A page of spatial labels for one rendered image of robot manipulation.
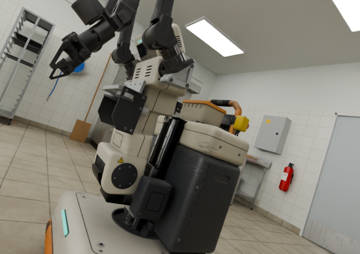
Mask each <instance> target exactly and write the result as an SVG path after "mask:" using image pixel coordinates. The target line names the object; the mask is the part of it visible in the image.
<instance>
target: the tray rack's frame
mask: <svg viewBox="0 0 360 254"><path fill-rule="evenodd" d="M23 10H24V12H25V15H26V20H27V21H29V22H30V23H32V24H34V27H33V29H32V31H31V33H30V35H29V37H28V39H27V42H26V44H25V46H24V48H23V50H22V52H21V54H20V56H19V58H18V61H17V63H16V65H15V67H14V69H13V71H12V73H11V75H10V77H9V80H8V82H7V84H6V86H5V88H4V91H3V93H2V95H1V97H0V102H1V100H2V98H3V96H4V94H5V92H6V90H7V88H8V85H9V83H10V81H11V79H12V77H13V75H14V73H15V71H16V68H17V66H18V64H19V62H20V60H21V58H22V56H23V54H24V52H25V49H26V47H27V45H28V43H29V41H30V39H31V37H32V35H33V33H34V30H35V28H36V26H38V27H40V28H42V29H43V30H45V31H47V32H48V31H49V29H50V26H52V29H51V31H50V33H49V35H48V38H47V40H46V42H45V44H44V46H43V48H42V50H41V53H40V55H39V57H38V59H37V61H36V63H35V65H34V68H33V70H32V72H31V75H30V77H29V79H28V81H27V83H26V85H25V88H24V90H23V92H22V94H21V96H20V98H19V100H18V103H17V105H16V107H15V109H14V111H13V112H10V111H7V110H3V109H0V115H1V116H4V117H7V118H11V119H14V118H13V117H14V116H15V113H16V110H17V108H18V106H19V104H20V102H21V100H22V97H23V95H24V93H25V90H26V88H27V86H28V84H29V82H30V80H31V78H32V75H33V73H34V71H35V69H36V67H37V65H38V62H39V60H40V58H41V56H42V54H43V52H44V49H45V47H46V45H47V43H48V41H49V39H50V36H51V34H52V32H53V30H54V28H55V26H56V25H55V24H53V23H52V22H50V21H48V20H46V19H44V18H43V17H41V16H39V15H37V14H36V13H34V12H32V11H30V10H28V9H27V8H25V7H22V9H21V11H20V13H19V15H18V17H17V19H16V22H15V23H14V25H13V27H12V30H11V32H10V34H9V36H8V37H7V40H6V42H5V44H4V46H3V48H2V50H1V52H0V59H1V56H2V54H3V52H4V50H5V48H6V46H7V45H8V41H9V40H10V38H11V35H12V34H13V31H14V30H15V28H16V25H17V23H18V21H19V19H20V17H21V15H22V17H23V18H24V13H23Z"/></svg>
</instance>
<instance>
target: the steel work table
mask: <svg viewBox="0 0 360 254"><path fill-rule="evenodd" d="M253 158H256V159H258V160H255V159H250V158H248V157H246V158H245V161H244V164H243V165H242V166H241V168H240V170H241V174H240V176H239V179H238V182H237V185H236V189H235V192H234V195H233V197H232V200H231V203H230V206H231V205H232V203H233V200H234V196H235V194H238V195H242V196H246V197H250V198H253V201H252V204H251V207H250V209H251V210H253V208H254V205H255V202H256V199H257V196H258V192H259V189H260V186H261V183H262V181H263V178H264V174H265V171H266V168H269V166H270V164H271V161H268V160H265V159H262V158H258V157H256V156H253ZM246 161H248V162H252V163H255V164H257V165H260V166H263V170H262V173H261V177H260V180H259V183H258V186H257V189H256V192H255V195H254V197H253V196H251V195H248V194H247V193H245V192H243V191H241V190H239V189H237V187H238V184H239V181H240V179H241V175H242V172H243V169H244V166H245V163H246Z"/></svg>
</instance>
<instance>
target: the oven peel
mask: <svg viewBox="0 0 360 254"><path fill-rule="evenodd" d="M111 54H112V53H111ZM111 54H110V56H109V59H108V61H107V64H106V67H105V69H104V72H103V74H102V77H101V79H100V82H99V84H98V87H97V89H96V92H95V94H94V97H93V100H92V102H91V105H90V107H89V110H88V112H87V115H86V117H85V120H84V121H81V120H78V119H77V121H76V123H75V125H74V128H73V130H72V133H71V135H70V138H69V139H71V140H75V141H78V142H81V143H85V140H86V137H87V135H88V132H89V130H90V127H91V124H89V123H86V122H85V121H86V118H87V116H88V113H89V111H90V108H91V106H92V103H93V101H94V98H95V96H96V93H97V91H98V88H99V86H100V83H101V80H102V78H103V75H104V73H105V70H106V68H107V65H108V63H109V60H110V58H111Z"/></svg>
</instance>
